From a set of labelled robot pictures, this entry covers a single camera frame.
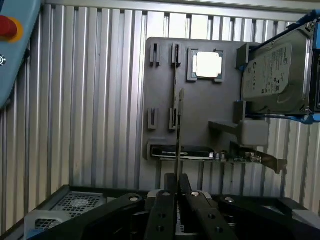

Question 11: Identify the black graphics card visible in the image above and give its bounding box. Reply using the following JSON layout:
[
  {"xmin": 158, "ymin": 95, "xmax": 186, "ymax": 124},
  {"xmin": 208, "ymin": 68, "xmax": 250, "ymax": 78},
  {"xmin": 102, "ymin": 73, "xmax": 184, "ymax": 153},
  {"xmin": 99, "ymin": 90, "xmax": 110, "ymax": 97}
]
[{"xmin": 149, "ymin": 145, "xmax": 288, "ymax": 175}]

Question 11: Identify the black PC case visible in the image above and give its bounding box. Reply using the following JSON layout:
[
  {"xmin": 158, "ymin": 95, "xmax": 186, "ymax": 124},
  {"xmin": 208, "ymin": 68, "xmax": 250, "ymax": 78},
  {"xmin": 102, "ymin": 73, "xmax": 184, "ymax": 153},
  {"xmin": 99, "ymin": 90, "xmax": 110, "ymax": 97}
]
[{"xmin": 24, "ymin": 184, "xmax": 320, "ymax": 240}]

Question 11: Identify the grey parts rack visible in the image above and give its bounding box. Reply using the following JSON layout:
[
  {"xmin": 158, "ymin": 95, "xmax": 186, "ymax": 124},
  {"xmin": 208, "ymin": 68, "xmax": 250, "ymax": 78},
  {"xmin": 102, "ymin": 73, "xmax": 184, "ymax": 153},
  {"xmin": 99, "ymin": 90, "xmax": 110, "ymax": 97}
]
[{"xmin": 142, "ymin": 36, "xmax": 271, "ymax": 161}]

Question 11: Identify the blue disk caddy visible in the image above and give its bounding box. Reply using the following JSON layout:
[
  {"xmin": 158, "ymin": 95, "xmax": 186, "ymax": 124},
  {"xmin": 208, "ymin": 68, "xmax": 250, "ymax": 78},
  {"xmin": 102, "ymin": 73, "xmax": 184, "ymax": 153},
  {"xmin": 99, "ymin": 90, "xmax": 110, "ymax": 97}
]
[{"xmin": 236, "ymin": 9, "xmax": 320, "ymax": 125}]

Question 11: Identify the silver CPU chip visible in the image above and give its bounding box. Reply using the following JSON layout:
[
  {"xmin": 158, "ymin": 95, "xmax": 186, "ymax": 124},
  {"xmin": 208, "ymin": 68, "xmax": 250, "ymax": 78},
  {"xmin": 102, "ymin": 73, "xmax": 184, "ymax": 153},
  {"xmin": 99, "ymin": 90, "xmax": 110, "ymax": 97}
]
[{"xmin": 191, "ymin": 50, "xmax": 224, "ymax": 80}]

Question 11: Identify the silver hard disk drive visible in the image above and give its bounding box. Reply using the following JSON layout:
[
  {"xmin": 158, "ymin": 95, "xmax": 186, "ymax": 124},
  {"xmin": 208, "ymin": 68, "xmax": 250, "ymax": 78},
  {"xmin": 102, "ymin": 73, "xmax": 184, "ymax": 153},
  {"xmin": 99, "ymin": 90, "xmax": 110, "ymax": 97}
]
[{"xmin": 240, "ymin": 26, "xmax": 315, "ymax": 114}]

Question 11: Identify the teach pendant with red button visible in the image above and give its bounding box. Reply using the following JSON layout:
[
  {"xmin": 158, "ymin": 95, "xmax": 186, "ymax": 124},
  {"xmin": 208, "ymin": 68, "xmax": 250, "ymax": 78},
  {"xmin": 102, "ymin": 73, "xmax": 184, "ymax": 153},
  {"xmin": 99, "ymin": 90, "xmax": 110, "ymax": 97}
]
[{"xmin": 0, "ymin": 0, "xmax": 45, "ymax": 111}]

